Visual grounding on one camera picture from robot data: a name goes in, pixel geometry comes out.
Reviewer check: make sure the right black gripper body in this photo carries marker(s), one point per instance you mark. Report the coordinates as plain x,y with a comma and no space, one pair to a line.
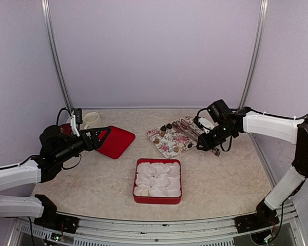
213,141

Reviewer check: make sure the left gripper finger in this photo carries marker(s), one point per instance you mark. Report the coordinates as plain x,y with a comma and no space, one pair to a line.
103,139
96,131

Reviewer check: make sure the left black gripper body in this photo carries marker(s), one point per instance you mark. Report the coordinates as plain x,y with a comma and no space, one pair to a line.
88,146

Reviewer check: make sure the steel serving tongs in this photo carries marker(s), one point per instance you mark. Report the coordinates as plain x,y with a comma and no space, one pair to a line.
184,128

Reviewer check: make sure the white round chocolate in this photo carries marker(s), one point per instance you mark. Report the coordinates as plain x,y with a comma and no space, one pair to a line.
145,193

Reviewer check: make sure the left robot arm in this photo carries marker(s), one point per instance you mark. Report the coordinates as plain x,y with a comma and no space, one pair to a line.
57,148

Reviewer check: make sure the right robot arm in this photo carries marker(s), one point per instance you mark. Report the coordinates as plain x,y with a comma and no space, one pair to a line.
220,123

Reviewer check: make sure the red chocolate tin box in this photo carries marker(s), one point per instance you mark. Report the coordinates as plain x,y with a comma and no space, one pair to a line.
163,179

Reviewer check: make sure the cream ribbed mug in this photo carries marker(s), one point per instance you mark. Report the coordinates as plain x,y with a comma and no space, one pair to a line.
92,120

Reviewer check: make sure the red tin lid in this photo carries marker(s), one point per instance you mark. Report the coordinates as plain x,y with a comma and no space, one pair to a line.
116,143

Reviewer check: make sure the floral tray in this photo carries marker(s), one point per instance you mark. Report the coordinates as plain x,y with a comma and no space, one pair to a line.
171,140

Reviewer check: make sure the dark red patterned coaster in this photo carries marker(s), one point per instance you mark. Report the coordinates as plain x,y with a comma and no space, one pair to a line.
66,129

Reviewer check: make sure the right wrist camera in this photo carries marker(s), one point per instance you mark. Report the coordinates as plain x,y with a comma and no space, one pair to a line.
203,123

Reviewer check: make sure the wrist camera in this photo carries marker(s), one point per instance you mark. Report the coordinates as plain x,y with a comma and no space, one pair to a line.
76,119
203,123

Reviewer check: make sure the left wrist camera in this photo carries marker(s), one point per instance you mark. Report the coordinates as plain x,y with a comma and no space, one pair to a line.
76,119

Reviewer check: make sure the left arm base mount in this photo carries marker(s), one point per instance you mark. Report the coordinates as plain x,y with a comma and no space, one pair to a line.
62,223

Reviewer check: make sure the front aluminium rail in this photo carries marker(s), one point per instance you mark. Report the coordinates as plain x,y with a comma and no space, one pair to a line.
100,231

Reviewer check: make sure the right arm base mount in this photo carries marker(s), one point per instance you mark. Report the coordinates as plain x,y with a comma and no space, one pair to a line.
252,222

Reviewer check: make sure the left aluminium frame post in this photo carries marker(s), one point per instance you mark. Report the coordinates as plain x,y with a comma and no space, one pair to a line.
45,4

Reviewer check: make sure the aluminium frame post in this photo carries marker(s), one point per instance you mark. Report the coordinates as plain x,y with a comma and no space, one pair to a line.
45,4
255,53

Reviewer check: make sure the right aluminium frame post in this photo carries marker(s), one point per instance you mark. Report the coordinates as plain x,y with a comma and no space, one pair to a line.
255,53

